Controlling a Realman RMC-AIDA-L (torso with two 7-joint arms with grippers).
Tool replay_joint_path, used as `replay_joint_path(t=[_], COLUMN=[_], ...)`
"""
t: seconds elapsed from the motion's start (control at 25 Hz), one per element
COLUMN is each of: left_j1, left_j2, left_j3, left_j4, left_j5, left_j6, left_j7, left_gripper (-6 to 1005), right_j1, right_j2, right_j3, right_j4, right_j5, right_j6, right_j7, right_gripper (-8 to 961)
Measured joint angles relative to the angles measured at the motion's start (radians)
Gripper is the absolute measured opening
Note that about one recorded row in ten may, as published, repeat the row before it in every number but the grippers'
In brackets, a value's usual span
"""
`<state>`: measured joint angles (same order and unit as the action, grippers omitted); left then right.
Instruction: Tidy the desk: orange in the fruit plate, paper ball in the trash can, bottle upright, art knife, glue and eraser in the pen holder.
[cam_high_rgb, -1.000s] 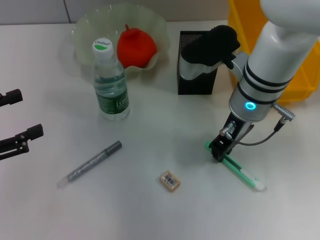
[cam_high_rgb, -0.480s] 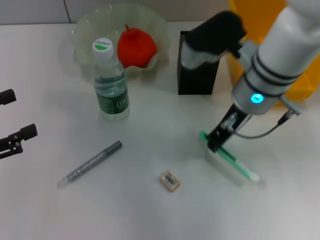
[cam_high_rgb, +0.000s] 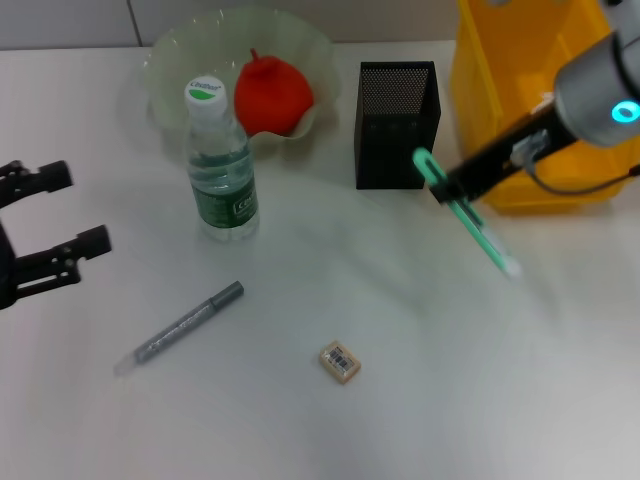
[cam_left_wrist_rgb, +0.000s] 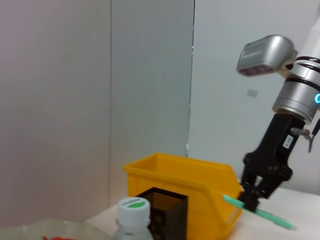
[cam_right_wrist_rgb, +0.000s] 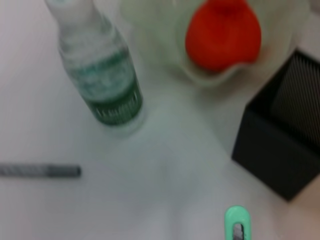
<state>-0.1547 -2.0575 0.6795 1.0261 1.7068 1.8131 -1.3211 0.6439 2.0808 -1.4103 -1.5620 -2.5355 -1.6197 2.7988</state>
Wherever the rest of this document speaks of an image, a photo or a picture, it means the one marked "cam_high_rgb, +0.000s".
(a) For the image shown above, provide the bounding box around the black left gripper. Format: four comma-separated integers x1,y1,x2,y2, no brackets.
0,159,114,310

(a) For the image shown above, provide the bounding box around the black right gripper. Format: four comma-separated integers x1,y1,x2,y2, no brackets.
427,104,579,205

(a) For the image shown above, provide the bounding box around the black mesh pen holder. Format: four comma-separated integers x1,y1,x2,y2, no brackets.
353,60,444,191

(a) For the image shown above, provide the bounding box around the water bottle with green label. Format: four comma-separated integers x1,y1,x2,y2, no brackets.
183,74,261,244

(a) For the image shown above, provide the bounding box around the silver marker pen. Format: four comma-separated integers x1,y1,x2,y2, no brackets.
112,280,246,379

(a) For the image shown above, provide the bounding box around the green utility knife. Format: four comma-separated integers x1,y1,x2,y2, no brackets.
412,147,521,279

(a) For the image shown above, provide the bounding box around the translucent green fruit plate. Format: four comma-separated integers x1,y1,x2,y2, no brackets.
142,4,344,161

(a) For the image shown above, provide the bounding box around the beige eraser with barcode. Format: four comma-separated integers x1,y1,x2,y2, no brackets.
317,340,363,386

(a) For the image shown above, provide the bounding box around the right wrist cable with plug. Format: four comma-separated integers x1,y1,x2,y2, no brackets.
509,128,640,197

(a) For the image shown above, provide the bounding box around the red tomato-shaped toy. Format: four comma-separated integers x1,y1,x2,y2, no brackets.
233,47,315,137

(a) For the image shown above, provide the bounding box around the yellow plastic bin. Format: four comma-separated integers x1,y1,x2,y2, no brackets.
449,0,640,215

